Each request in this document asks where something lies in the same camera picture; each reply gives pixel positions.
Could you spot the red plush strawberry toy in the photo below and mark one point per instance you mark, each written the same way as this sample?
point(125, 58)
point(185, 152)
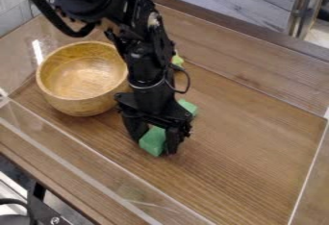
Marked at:
point(177, 61)

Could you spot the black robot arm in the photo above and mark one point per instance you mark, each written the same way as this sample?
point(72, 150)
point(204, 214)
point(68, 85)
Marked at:
point(133, 24)

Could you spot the green rectangular block stick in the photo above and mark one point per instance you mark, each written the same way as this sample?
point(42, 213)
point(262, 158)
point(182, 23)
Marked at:
point(154, 140)

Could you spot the black table leg bracket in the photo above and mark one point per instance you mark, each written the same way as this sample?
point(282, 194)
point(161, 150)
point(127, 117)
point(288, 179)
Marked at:
point(39, 213)

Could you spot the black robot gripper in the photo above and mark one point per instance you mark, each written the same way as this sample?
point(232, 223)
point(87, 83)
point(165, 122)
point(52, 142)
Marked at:
point(153, 105)

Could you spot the clear acrylic tray wall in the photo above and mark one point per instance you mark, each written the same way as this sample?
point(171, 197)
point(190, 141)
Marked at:
point(93, 183)

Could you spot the brown wooden bowl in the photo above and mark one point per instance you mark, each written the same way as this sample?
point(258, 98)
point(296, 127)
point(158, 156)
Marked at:
point(81, 76)

